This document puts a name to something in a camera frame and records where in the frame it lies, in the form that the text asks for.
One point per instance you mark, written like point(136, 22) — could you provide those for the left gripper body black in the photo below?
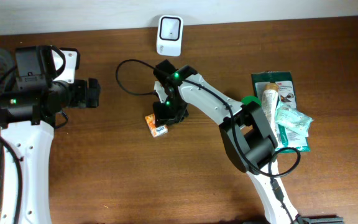
point(78, 93)

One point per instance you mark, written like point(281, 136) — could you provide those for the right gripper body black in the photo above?
point(171, 109)

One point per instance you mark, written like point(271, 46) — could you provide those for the orange tissue packet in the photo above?
point(155, 129)

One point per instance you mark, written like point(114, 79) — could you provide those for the green-lid jar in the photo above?
point(248, 99)

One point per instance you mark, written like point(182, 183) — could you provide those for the white tube tan cap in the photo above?
point(269, 103)

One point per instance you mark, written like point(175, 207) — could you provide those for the mint green plastic packet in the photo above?
point(293, 120)

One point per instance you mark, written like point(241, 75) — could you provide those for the green 3M gloves package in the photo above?
point(286, 94)

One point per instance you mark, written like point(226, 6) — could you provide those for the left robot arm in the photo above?
point(44, 86)

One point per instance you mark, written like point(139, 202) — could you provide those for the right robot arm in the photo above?
point(248, 139)

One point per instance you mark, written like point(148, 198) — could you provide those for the white barcode scanner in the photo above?
point(169, 35)

